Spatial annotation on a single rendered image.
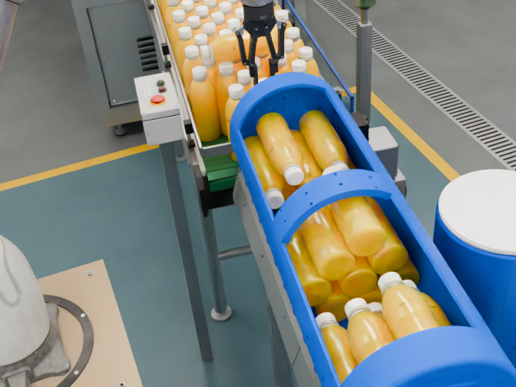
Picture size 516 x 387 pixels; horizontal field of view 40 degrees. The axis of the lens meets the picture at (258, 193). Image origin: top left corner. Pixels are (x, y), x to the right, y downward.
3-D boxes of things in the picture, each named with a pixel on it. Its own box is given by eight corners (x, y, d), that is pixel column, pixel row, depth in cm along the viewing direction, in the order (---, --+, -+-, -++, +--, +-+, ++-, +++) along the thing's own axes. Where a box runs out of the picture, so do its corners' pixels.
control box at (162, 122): (147, 147, 188) (140, 114, 182) (140, 108, 204) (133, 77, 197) (185, 139, 189) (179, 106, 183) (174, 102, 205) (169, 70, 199)
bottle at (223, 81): (219, 127, 211) (210, 65, 199) (243, 121, 212) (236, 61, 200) (224, 140, 206) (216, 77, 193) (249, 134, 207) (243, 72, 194)
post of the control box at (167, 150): (202, 361, 257) (155, 128, 195) (200, 352, 260) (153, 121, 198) (213, 358, 258) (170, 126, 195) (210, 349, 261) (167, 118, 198)
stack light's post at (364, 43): (357, 286, 279) (360, 26, 211) (354, 279, 282) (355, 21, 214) (367, 284, 280) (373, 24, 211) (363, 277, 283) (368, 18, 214)
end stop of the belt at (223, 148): (204, 158, 191) (203, 149, 189) (203, 157, 191) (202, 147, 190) (347, 129, 196) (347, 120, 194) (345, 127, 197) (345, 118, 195)
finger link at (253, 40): (259, 27, 175) (254, 27, 174) (254, 68, 181) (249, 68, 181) (256, 20, 178) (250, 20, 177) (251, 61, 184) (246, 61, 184)
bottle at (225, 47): (277, 50, 203) (207, 64, 200) (272, 24, 201) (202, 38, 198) (283, 51, 196) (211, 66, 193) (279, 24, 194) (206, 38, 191)
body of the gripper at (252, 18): (243, 9, 169) (247, 44, 175) (278, 3, 170) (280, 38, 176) (237, -3, 175) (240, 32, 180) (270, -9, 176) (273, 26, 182)
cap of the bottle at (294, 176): (305, 169, 154) (307, 174, 152) (296, 183, 155) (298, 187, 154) (290, 163, 152) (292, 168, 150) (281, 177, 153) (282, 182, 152)
